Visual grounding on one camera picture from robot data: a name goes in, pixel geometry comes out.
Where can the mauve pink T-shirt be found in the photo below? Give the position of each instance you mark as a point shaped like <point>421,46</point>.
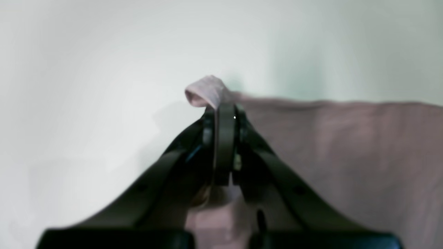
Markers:
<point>379,163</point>

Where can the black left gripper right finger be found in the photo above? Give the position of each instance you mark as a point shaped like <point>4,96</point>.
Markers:
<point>285,212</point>

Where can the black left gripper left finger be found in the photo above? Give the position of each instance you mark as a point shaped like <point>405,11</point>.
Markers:
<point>152,212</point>

